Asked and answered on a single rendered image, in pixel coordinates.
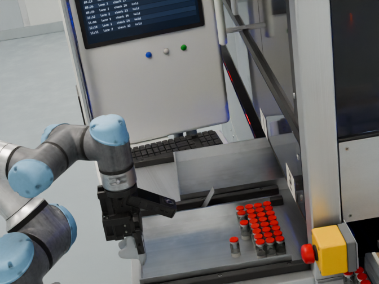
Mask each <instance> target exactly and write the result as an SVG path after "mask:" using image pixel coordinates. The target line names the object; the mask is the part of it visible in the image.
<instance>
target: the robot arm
mask: <svg viewBox="0 0 379 284"><path fill-rule="evenodd" d="M129 139H130V136H129V133H128V131H127V128H126V123H125V120H124V119H123V118H122V117H121V116H119V115H116V114H109V115H106V116H105V115H102V116H99V117H96V118H95V119H93V120H92V121H91V123H90V125H89V126H88V125H70V124H68V123H61V124H51V125H49V126H47V127H46V128H45V130H44V133H43V134H42V136H41V144H40V145H39V146H38V147H36V148H35V149H30V148H26V147H22V146H20V145H16V144H13V143H8V142H6V141H2V140H0V215H1V216H2V217H3V218H4V219H5V221H6V231H7V234H4V235H3V237H1V238H0V284H43V277H44V276H45V275H46V274H47V273H48V271H49V270H50V269H51V268H52V267H53V266H54V265H55V264H56V263H57V262H58V261H59V260H60V258H61V257H62V256H63V255H65V254H66V253H67V252H68V251H69V249H70V247H71V246H72V245H73V244H74V242H75V240H76V237H77V225H76V222H75V219H74V217H73V216H72V214H71V213H70V212H69V211H68V210H67V209H66V208H65V207H64V206H62V205H60V206H59V205H58V204H57V203H48V202H47V201H46V200H45V199H44V198H36V196H38V195H39V194H40V193H42V192H43V191H45V190H46V189H48V188H49V187H50V186H51V184H52V183H53V182H54V181H55V180H56V179H57V178H58V177H59V176H60V175H61V174H63V173H64V172H65V171H66V170H67V169H69V168H70V167H71V165H72V164H74V163H75V161H77V160H83V161H97V163H98V168H99V172H100V177H101V181H102V185H98V187H97V188H98V191H97V196H98V199H99V201H100V205H101V209H102V223H103V228H104V233H105V238H106V241H112V240H115V241H118V240H121V241H120V242H119V243H118V246H119V248H120V249H121V250H120V251H119V252H118V255H119V257H120V258H123V259H138V260H140V264H141V265H144V264H145V262H146V260H147V254H146V247H145V242H144V235H143V223H142V215H141V211H140V209H144V210H147V211H150V212H154V213H156V214H159V215H162V216H166V217H168V218H173V217H174V215H175V213H176V211H177V206H176V203H175V200H174V199H171V198H167V197H164V196H161V195H159V194H156V193H152V192H149V191H147V190H144V189H140V188H138V186H137V183H136V181H137V178H136V172H135V166H134V162H133V156H132V152H131V146H130V140H129ZM104 216H105V217H104ZM124 237H126V238H124Z"/></svg>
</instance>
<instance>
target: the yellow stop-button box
mask: <svg viewBox="0 0 379 284"><path fill-rule="evenodd" d="M311 234H312V248H313V250H314V251H315V256H314V257H315V261H316V263H317V266H318V268H319V270H320V274H321V275H322V276H330V275H334V274H340V273H346V272H347V271H348V272H355V271H357V263H356V242H355V240H354V238H353V236H352V234H351V232H350V231H349V229H348V227H347V225H346V223H342V224H337V226H336V225H331V226H327V227H320V228H314V229H312V231H311Z"/></svg>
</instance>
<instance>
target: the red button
mask: <svg viewBox="0 0 379 284"><path fill-rule="evenodd" d="M301 256H302V260H303V261H304V263H305V264H312V263H314V262H315V257H314V256H315V251H314V250H313V248H312V245H311V244H310V243H308V244H304V245H303V246H302V247H301Z"/></svg>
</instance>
